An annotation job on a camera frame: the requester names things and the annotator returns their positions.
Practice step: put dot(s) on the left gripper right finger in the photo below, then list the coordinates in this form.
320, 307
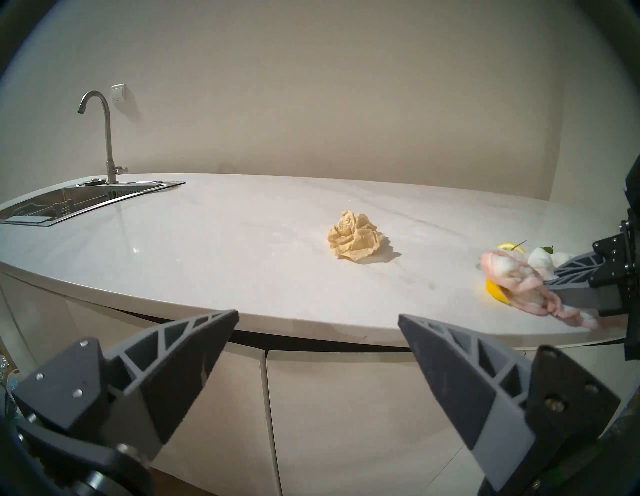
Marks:
500, 415

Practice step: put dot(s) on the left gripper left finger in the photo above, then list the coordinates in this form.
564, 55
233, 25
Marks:
150, 380

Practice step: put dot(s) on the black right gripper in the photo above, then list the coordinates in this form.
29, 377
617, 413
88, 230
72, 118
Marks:
634, 280

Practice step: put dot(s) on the pink white cloth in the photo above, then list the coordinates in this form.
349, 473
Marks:
520, 280

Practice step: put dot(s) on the yellow lemon wedge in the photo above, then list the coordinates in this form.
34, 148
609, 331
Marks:
507, 247
496, 292

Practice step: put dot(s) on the white counter cabinet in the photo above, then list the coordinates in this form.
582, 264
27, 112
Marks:
350, 425

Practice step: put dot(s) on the grey slotted sink strainer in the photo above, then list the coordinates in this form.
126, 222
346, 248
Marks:
132, 189

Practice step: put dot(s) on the round steel drain cap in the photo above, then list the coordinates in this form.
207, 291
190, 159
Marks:
95, 181

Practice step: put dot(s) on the stainless steel sink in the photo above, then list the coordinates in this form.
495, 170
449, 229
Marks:
30, 205

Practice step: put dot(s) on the crumpled tan paper napkin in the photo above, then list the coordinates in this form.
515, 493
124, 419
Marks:
355, 237

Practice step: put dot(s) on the steel gooseneck faucet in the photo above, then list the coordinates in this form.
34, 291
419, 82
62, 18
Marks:
107, 140

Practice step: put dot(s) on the white wall socket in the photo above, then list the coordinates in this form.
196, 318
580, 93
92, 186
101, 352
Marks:
118, 93

